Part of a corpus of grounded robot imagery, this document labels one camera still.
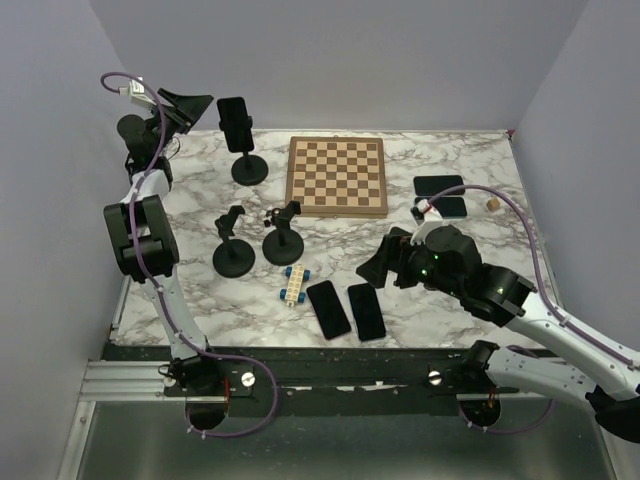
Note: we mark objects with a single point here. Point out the blue white toy block car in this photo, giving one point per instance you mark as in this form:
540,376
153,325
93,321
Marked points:
292,294

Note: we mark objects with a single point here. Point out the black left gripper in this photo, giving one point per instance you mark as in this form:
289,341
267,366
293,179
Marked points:
184,109

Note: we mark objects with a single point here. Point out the black phone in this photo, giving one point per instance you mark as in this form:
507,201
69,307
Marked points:
428,186
236,124

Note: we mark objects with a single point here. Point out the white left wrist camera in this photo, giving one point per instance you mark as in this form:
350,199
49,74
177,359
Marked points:
137,94

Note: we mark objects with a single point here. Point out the black stand for pink phone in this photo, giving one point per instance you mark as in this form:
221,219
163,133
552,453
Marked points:
233,258

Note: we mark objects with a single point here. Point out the black stand with blue phone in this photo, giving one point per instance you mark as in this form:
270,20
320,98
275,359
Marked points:
283,246

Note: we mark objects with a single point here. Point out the pink phone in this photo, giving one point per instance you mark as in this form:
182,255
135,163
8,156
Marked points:
328,309

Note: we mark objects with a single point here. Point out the teal phone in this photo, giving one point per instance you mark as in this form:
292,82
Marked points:
452,207

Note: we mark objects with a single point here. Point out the wooden chessboard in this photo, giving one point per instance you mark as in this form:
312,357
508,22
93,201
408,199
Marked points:
340,177

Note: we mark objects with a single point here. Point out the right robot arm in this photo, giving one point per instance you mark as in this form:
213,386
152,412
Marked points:
594,371

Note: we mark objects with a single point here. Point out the black round phone stand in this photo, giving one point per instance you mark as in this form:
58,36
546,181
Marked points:
249,169

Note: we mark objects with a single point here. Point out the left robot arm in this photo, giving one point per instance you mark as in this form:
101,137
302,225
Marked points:
144,244

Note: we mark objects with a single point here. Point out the blue phone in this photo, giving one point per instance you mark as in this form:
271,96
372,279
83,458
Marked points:
366,312

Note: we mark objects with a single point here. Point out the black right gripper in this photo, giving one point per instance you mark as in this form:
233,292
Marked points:
375,269

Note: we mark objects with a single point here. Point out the black mounting rail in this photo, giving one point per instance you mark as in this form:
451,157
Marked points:
314,381

